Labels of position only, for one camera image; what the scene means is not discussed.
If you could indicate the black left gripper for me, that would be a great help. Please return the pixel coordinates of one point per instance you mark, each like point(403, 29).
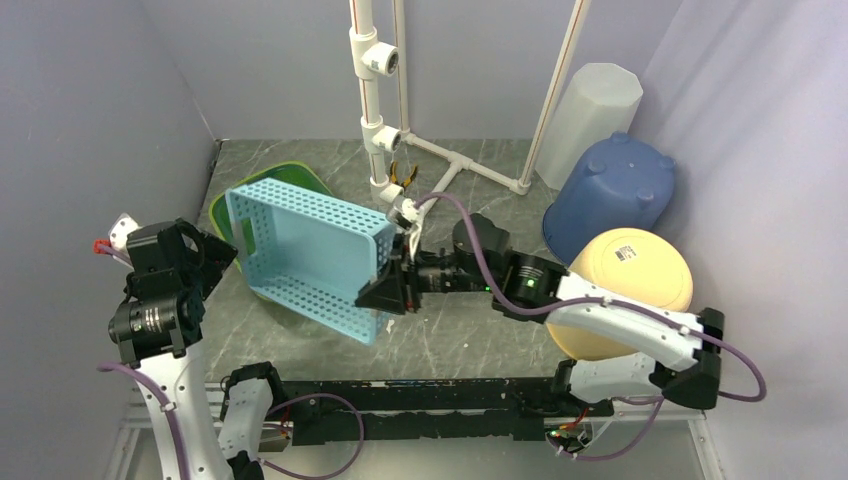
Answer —
point(213, 254)

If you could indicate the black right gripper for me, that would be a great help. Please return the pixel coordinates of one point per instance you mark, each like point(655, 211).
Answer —
point(387, 292)

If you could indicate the teal perforated plastic basket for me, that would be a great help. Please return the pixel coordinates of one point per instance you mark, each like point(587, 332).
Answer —
point(311, 253)

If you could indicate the cream yellow bucket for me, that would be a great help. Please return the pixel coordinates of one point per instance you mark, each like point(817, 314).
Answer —
point(630, 262)

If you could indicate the blue and cream bucket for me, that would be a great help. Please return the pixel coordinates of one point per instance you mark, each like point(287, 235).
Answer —
point(618, 182)

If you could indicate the white octagonal plastic container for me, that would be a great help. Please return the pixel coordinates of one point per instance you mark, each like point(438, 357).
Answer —
point(600, 99)

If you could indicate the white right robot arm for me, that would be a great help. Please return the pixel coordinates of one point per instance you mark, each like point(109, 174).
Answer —
point(673, 354)

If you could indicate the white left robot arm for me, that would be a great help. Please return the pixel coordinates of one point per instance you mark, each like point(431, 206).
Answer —
point(160, 345)

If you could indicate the black base bar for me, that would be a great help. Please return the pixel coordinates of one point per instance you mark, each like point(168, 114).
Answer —
point(521, 408)

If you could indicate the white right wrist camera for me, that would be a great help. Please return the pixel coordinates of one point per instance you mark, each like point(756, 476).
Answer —
point(408, 219)

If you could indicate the yellow handled pliers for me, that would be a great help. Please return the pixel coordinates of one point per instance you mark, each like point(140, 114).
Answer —
point(399, 180)

